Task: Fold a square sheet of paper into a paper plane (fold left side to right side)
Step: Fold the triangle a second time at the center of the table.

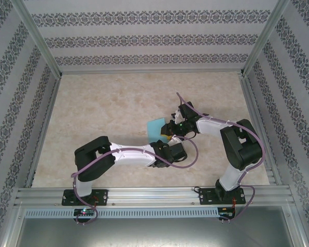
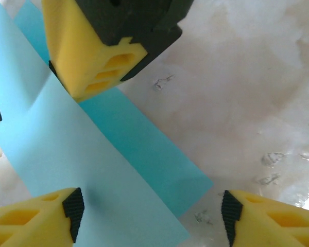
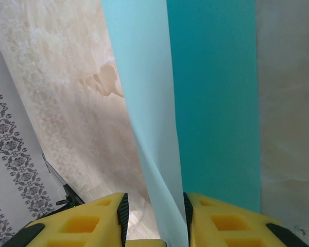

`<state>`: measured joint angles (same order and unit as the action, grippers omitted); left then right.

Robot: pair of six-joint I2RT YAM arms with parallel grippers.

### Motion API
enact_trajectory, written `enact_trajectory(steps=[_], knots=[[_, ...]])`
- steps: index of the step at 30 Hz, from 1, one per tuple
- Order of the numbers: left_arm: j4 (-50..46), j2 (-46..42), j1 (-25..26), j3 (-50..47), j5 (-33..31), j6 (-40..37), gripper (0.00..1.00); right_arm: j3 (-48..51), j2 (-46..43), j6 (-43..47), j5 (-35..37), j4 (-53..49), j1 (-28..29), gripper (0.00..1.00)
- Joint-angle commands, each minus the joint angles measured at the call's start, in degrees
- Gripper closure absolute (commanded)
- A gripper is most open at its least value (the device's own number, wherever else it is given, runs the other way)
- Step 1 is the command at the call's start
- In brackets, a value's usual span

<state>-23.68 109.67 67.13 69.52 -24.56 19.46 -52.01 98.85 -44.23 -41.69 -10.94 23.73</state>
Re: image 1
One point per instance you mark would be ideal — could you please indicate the aluminium mounting rail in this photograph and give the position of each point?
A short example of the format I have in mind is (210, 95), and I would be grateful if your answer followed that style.
(154, 195)

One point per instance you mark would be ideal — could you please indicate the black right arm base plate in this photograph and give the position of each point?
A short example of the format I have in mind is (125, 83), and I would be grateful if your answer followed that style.
(208, 196)

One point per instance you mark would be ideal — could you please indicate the aluminium corner post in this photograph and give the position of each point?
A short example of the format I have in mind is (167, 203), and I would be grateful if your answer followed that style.
(262, 38)
(40, 38)

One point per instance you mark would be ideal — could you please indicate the grey metal sheet panel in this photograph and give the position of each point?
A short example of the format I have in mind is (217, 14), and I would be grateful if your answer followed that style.
(154, 232)

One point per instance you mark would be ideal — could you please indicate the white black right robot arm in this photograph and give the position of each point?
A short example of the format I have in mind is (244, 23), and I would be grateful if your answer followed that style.
(211, 127)

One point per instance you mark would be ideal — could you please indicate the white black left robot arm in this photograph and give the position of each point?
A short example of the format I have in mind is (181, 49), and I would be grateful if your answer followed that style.
(134, 155)

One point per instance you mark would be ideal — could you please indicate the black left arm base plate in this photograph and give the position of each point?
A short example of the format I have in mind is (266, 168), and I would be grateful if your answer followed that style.
(69, 198)

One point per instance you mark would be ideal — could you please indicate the light blue cloth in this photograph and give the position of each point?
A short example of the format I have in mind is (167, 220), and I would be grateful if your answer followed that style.
(155, 128)

